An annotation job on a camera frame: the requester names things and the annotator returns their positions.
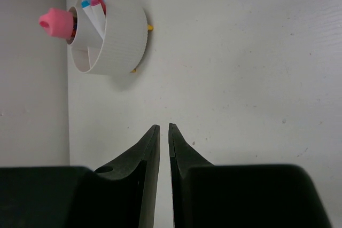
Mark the white round divided container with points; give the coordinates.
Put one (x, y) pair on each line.
(114, 46)

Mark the pink glue bottle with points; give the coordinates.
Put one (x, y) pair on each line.
(57, 23)

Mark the blue capped white pen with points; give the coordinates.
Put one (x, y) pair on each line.
(92, 15)

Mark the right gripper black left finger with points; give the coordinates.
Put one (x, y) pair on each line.
(121, 193)

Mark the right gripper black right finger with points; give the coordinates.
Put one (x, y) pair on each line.
(260, 195)

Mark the pink capped white pen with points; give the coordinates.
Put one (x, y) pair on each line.
(99, 14)

